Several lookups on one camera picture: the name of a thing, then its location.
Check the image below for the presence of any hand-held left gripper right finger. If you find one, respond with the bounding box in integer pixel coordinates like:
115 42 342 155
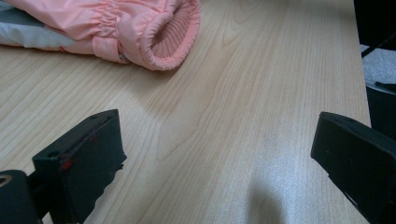
310 111 396 224

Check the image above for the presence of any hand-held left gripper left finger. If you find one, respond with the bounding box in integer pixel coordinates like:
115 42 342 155
32 108 128 224

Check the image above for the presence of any black metal stand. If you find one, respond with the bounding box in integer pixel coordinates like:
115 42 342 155
353 0 396 59

